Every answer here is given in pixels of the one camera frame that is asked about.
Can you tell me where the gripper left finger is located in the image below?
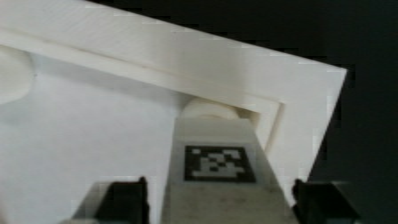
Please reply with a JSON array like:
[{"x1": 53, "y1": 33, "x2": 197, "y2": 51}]
[{"x1": 70, "y1": 177, "x2": 149, "y2": 224}]

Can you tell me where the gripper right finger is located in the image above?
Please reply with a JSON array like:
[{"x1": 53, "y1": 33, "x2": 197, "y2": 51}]
[{"x1": 291, "y1": 179, "x2": 360, "y2": 224}]

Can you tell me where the white leg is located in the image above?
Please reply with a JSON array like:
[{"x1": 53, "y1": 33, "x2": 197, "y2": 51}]
[{"x1": 161, "y1": 98, "x2": 298, "y2": 224}]

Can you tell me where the white square tabletop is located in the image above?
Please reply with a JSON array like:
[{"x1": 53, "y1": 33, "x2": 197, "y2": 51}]
[{"x1": 0, "y1": 0, "x2": 346, "y2": 224}]

